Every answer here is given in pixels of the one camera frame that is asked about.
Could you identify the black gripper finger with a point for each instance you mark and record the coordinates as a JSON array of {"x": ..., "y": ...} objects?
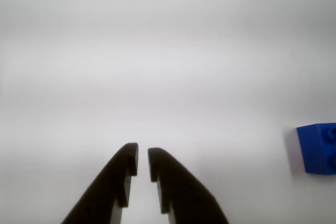
[
  {"x": 189, "y": 200},
  {"x": 105, "y": 195}
]

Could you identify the blue lego brick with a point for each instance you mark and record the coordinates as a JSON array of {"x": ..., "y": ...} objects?
[{"x": 317, "y": 150}]

